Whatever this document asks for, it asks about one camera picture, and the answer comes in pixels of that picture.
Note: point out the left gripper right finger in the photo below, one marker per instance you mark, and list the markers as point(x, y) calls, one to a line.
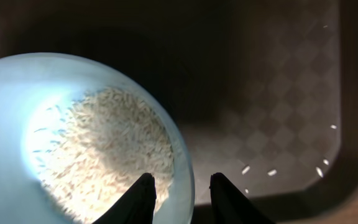
point(229, 204)

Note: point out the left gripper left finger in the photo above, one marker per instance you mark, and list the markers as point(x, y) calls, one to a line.
point(136, 206)

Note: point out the white rice pile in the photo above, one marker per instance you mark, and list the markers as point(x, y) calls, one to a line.
point(88, 154)

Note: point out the dark brown serving tray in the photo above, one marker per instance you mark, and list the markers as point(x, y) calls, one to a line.
point(265, 92)

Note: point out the light blue bowl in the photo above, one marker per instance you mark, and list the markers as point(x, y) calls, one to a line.
point(35, 89)

